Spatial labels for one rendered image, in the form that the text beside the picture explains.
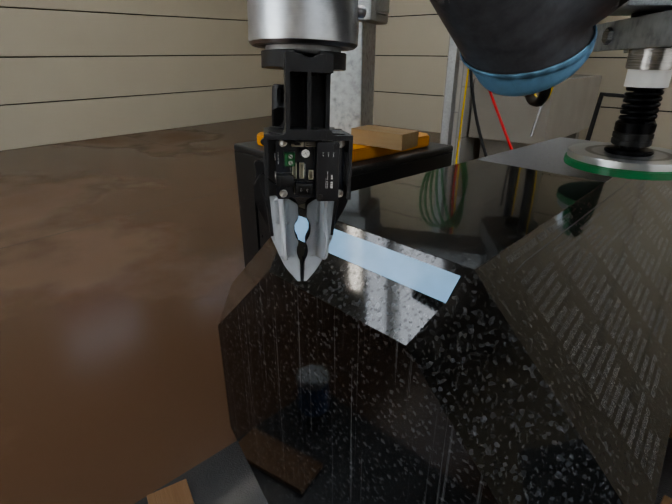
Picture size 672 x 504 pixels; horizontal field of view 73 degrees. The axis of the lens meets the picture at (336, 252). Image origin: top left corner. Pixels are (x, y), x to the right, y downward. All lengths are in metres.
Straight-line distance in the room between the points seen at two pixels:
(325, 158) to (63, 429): 1.46
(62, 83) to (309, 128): 6.44
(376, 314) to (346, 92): 1.14
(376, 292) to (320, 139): 0.29
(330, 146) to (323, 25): 0.09
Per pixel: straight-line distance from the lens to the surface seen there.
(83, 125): 6.85
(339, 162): 0.39
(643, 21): 0.97
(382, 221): 0.70
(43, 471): 1.61
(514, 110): 3.88
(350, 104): 1.63
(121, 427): 1.64
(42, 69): 6.70
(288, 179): 0.37
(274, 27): 0.38
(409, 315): 0.57
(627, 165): 0.96
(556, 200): 0.88
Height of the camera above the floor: 1.07
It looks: 24 degrees down
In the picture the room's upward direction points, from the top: straight up
